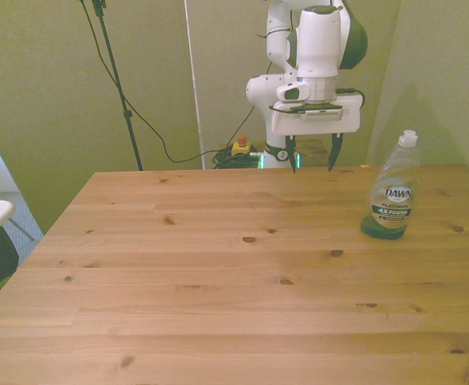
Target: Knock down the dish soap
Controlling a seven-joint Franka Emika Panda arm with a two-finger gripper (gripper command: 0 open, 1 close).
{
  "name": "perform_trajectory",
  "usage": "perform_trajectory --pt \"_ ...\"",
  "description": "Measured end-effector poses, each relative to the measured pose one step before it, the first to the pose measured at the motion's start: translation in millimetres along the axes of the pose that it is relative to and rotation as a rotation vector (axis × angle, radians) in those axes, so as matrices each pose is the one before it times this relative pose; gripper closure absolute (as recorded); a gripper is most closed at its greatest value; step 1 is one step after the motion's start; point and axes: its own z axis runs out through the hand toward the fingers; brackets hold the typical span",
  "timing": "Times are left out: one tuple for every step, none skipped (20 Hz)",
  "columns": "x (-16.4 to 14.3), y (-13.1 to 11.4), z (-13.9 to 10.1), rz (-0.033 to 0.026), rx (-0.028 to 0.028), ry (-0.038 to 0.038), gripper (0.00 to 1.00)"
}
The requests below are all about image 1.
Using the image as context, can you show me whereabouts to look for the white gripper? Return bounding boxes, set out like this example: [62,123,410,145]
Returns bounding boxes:
[269,92,362,175]

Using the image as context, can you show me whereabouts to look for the Dawn dish soap bottle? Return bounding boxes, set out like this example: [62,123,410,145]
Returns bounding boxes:
[360,129,420,241]

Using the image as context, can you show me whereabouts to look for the yellow emergency stop button box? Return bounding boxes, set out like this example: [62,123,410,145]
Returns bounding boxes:
[232,135,253,157]

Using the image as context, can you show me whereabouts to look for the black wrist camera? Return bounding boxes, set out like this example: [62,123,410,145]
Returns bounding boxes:
[268,100,345,116]

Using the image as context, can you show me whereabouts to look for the black coiled cable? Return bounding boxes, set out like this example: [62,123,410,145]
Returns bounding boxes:
[211,147,265,170]

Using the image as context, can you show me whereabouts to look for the white vertical wall strip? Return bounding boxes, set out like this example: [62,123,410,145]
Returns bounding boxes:
[183,0,208,170]

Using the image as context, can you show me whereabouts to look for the black tripod cable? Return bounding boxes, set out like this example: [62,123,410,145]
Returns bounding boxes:
[78,0,257,164]

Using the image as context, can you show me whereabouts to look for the black camera tripod stand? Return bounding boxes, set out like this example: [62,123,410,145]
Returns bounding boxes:
[79,0,144,172]

